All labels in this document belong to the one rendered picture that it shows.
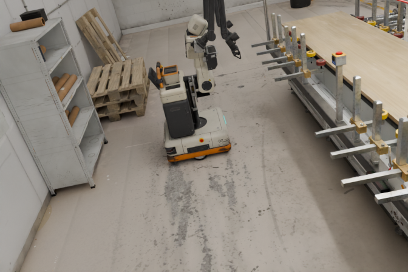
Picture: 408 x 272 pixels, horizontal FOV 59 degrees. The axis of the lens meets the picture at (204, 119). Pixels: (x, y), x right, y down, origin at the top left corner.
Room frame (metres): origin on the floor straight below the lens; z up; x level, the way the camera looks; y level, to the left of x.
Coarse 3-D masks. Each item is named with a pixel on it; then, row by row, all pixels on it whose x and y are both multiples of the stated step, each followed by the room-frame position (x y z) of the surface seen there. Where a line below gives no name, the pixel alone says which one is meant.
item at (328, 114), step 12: (288, 72) 3.34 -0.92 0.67; (300, 84) 2.98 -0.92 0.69; (312, 96) 2.69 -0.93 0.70; (324, 108) 2.45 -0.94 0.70; (348, 132) 2.06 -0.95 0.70; (348, 144) 1.97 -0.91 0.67; (360, 144) 1.90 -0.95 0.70; (360, 156) 1.81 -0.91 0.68; (372, 168) 1.66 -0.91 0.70; (384, 180) 1.53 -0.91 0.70; (384, 192) 1.51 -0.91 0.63; (396, 204) 1.39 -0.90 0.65
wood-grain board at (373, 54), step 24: (288, 24) 4.20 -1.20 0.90; (312, 24) 4.00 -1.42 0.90; (336, 24) 3.82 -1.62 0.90; (360, 24) 3.66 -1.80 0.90; (312, 48) 3.27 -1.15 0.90; (336, 48) 3.14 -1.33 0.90; (360, 48) 3.02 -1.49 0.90; (384, 48) 2.90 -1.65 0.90; (360, 72) 2.53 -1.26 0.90; (384, 72) 2.45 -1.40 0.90; (384, 96) 2.10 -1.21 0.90
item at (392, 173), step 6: (372, 174) 1.42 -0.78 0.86; (378, 174) 1.41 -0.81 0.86; (384, 174) 1.40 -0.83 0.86; (390, 174) 1.40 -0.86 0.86; (396, 174) 1.40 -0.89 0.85; (342, 180) 1.42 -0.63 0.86; (348, 180) 1.41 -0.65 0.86; (354, 180) 1.41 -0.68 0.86; (360, 180) 1.40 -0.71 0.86; (366, 180) 1.40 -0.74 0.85; (372, 180) 1.40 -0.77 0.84; (378, 180) 1.40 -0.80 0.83; (342, 186) 1.41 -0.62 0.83; (348, 186) 1.40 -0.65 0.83
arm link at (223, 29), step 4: (220, 0) 3.18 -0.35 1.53; (220, 4) 3.18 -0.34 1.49; (224, 4) 3.20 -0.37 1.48; (220, 8) 3.18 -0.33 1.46; (224, 8) 3.18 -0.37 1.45; (220, 12) 3.18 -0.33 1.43; (224, 12) 3.18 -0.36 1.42; (220, 16) 3.18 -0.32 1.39; (224, 16) 3.18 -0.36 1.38; (220, 20) 3.18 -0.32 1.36; (224, 20) 3.18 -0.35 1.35; (220, 24) 3.19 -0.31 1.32; (224, 24) 3.18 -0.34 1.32; (220, 28) 3.20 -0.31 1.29; (224, 28) 3.18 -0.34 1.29; (220, 32) 3.24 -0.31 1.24; (224, 32) 3.17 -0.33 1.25
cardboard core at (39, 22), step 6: (36, 18) 3.59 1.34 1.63; (42, 18) 3.61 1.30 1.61; (12, 24) 3.57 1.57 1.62; (18, 24) 3.56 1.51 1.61; (24, 24) 3.56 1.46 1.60; (30, 24) 3.55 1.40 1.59; (36, 24) 3.55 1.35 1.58; (42, 24) 3.56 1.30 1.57; (12, 30) 3.56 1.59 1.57; (18, 30) 3.57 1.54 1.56
